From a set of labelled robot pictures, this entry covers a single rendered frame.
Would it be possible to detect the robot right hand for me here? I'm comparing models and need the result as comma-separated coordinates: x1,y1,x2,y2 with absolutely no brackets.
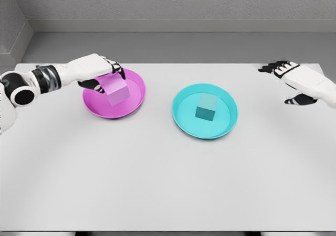
258,60,334,106

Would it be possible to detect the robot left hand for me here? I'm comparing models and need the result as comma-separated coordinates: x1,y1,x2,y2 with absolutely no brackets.
67,53,127,93

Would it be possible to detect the magenta block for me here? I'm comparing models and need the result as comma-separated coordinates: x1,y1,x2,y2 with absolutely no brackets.
96,72,131,106

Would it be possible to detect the magenta plate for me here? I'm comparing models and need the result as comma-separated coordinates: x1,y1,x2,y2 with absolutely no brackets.
82,67,146,120

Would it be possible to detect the cyan block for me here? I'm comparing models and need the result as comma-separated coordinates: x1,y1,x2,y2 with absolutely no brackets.
195,93,219,122

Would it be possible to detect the cyan plate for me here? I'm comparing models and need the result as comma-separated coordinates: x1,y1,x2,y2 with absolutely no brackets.
172,83,239,141

